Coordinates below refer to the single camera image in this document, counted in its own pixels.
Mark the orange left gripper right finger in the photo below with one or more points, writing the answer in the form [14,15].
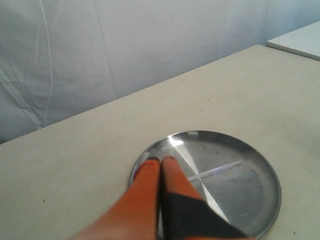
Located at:
[185,214]

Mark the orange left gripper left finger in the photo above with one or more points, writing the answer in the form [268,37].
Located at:
[136,213]

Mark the clear plastic straw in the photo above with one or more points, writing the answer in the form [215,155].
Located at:
[214,171]

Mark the round stainless steel plate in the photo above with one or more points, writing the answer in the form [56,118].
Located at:
[248,195]

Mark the cream tablecloth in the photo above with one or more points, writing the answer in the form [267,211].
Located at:
[57,180]

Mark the pale blue backdrop cloth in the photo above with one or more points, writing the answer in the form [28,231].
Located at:
[60,58]

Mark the white side table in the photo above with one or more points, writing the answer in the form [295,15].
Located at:
[304,42]

